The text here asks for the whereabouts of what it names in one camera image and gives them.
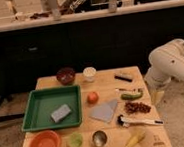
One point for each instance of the orange tomato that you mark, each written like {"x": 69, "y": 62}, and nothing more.
{"x": 92, "y": 97}

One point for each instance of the dark red bowl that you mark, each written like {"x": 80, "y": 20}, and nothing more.
{"x": 66, "y": 76}

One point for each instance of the green cucumber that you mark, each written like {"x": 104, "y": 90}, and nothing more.
{"x": 131, "y": 96}

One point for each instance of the yellow banana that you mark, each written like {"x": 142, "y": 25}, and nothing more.
{"x": 135, "y": 138}

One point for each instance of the grey sponge block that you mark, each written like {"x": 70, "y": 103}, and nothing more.
{"x": 60, "y": 113}

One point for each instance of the white cup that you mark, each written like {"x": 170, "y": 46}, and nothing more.
{"x": 89, "y": 74}

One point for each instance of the green plastic tray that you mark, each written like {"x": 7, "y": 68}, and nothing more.
{"x": 43, "y": 102}

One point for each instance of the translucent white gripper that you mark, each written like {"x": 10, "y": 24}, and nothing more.
{"x": 156, "y": 95}

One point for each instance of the small metal cup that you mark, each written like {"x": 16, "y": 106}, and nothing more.
{"x": 99, "y": 138}

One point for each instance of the wooden table board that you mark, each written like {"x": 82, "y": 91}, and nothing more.
{"x": 104, "y": 84}

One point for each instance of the grey folded cloth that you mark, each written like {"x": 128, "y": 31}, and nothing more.
{"x": 105, "y": 111}

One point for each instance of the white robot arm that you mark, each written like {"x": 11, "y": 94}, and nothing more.
{"x": 167, "y": 61}

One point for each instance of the green plastic cup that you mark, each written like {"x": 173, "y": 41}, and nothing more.
{"x": 75, "y": 140}

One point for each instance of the bunch of red grapes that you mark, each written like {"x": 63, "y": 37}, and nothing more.
{"x": 131, "y": 107}

